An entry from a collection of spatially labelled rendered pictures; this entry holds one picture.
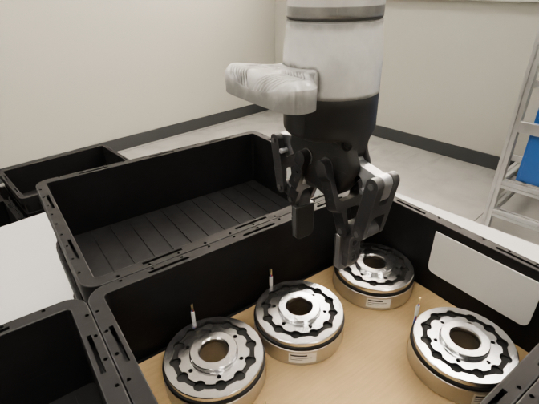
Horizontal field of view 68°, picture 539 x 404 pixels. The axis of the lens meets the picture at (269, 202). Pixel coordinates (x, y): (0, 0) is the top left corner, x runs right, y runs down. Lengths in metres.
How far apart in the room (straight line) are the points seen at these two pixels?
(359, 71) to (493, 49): 2.86
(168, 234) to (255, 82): 0.44
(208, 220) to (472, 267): 0.41
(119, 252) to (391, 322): 0.41
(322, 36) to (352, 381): 0.33
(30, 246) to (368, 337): 0.74
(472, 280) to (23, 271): 0.78
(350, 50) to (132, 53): 3.15
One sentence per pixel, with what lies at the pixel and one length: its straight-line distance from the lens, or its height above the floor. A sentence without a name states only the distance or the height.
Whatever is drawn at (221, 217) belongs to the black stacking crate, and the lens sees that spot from 0.70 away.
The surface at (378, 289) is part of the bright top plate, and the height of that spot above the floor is 0.86.
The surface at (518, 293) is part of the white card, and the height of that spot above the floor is 0.89.
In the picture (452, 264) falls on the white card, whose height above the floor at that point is 0.89.
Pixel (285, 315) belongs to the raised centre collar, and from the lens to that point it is 0.46.
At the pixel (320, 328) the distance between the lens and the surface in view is 0.45.
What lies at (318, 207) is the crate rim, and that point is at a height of 0.93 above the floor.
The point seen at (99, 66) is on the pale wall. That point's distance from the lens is 3.30.
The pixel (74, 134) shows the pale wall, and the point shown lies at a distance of 3.31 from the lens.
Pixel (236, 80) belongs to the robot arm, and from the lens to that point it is 0.30.
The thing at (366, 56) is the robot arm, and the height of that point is 1.14.
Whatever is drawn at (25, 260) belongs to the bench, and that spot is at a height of 0.70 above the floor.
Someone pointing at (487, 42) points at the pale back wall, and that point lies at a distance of 3.15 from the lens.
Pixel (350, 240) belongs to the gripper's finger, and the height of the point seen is 1.00.
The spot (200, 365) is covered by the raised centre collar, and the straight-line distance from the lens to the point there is 0.42.
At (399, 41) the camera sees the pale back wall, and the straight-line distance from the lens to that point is 3.42.
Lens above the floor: 1.19
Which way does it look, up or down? 29 degrees down
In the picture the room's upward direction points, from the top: 1 degrees counter-clockwise
